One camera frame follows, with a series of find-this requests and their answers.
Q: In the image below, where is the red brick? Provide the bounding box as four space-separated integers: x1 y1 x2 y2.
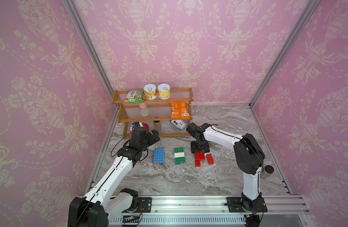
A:
206 154 215 165
195 160 201 167
194 152 205 159
195 155 206 161

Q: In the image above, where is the orange chip bag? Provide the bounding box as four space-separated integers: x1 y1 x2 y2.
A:
169 102 191 119

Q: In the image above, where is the left yellow noodle cup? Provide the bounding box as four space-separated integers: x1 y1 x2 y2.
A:
144 84 157 100

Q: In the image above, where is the yellow noodle cup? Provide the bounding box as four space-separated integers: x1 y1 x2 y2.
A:
157 84 171 100
144 84 157 100

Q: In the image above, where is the small brown jar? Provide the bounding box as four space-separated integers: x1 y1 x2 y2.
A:
153 120 162 131

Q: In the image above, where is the light blue brick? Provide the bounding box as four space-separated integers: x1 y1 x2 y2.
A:
154 153 164 160
153 157 164 165
154 148 164 154

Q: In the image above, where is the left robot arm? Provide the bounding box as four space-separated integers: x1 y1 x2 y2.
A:
68 127 160 227

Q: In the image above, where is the black lid glass jar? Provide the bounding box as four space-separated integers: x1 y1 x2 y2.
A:
260 165 275 179

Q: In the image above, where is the clear plastic bottle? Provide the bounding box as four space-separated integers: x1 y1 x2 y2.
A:
139 102 149 117

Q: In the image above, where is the pink lying cup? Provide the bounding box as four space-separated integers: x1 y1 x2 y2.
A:
129 123 149 133

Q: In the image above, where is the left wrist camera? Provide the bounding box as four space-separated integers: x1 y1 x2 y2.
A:
132 122 143 128

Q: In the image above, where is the white brick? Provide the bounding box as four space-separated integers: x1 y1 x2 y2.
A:
174 152 185 158

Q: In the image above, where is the green white snack packet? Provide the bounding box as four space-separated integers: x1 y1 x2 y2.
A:
124 90 145 104

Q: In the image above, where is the white black lying can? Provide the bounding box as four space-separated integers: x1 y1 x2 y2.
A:
170 120 187 130

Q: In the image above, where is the green brick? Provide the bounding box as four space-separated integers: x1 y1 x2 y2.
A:
175 157 186 165
174 148 184 153

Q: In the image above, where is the wooden three-tier shelf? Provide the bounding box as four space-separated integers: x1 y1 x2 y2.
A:
111 88 194 138

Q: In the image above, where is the right yellow noodle cup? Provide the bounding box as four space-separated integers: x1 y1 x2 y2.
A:
157 84 171 100

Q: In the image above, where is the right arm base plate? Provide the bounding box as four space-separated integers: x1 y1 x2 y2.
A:
224 196 268 213

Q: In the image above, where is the aluminium front rail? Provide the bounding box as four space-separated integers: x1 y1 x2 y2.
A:
108 195 310 227

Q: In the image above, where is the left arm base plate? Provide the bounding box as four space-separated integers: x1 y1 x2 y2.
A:
132 197 152 213

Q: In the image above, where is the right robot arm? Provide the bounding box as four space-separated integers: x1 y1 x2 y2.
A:
186 123 265 212

